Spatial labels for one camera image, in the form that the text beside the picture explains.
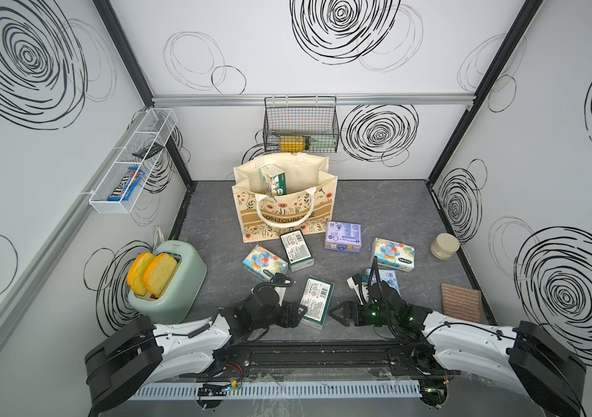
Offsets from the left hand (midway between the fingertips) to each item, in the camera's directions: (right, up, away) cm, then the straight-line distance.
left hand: (299, 310), depth 81 cm
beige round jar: (+52, +18, +11) cm, 56 cm away
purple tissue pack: (+16, +22, +13) cm, 30 cm away
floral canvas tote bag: (+3, +33, +5) cm, 34 cm away
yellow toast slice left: (-43, +15, -13) cm, 48 cm away
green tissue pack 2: (+6, +4, 0) cm, 7 cm away
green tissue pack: (-1, +17, +10) cm, 20 cm away
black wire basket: (+1, +64, +18) cm, 67 cm away
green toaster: (-34, +6, -10) cm, 36 cm away
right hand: (+12, -1, -2) cm, 12 cm away
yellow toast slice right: (-38, +14, -11) cm, 43 cm away
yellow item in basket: (-3, +54, +7) cm, 55 cm away
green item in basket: (+8, +54, +6) cm, 55 cm away
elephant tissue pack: (-12, +13, +8) cm, 19 cm away
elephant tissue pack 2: (+34, +15, +10) cm, 38 cm away
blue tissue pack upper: (+30, +10, +4) cm, 31 cm away
